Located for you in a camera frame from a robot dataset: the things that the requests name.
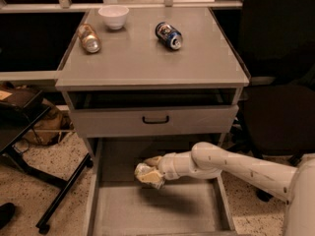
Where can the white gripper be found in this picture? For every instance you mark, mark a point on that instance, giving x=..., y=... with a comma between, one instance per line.
x=168, y=167

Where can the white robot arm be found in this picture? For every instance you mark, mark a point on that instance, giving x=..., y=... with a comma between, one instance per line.
x=293, y=185

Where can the grey open middle drawer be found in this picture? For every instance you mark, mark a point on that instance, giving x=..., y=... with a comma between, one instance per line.
x=119, y=205

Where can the grey top drawer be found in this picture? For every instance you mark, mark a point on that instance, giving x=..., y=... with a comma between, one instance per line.
x=128, y=122

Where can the grey drawer cabinet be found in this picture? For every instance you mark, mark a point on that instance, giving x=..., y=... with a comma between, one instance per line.
x=135, y=70

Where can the blue pepsi can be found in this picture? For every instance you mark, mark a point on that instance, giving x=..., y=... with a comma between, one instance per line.
x=169, y=36

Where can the gold soda can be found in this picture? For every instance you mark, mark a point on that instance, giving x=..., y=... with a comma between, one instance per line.
x=89, y=38

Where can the brown bag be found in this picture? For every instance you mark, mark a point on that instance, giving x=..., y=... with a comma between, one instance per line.
x=50, y=128

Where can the black shoe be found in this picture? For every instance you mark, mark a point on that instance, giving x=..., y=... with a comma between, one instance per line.
x=7, y=212

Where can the white bowl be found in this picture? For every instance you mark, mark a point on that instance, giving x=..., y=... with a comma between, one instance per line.
x=114, y=16

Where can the white desk ledge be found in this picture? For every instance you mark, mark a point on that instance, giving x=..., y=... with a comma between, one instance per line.
x=43, y=8

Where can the black office chair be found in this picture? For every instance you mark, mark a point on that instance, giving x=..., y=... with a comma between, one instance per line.
x=276, y=41

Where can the black drawer handle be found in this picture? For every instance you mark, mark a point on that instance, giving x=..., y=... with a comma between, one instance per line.
x=155, y=121

